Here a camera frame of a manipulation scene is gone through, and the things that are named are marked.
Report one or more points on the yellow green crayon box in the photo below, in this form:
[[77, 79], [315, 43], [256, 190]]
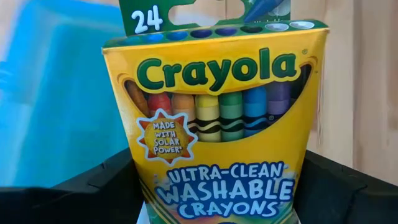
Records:
[[217, 149]]

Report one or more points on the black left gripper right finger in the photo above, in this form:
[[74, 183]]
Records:
[[342, 196]]

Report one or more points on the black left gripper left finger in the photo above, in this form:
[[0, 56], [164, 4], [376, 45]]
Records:
[[71, 202]]

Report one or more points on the clear pencil case blue lid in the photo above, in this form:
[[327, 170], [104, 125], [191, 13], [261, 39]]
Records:
[[56, 93]]

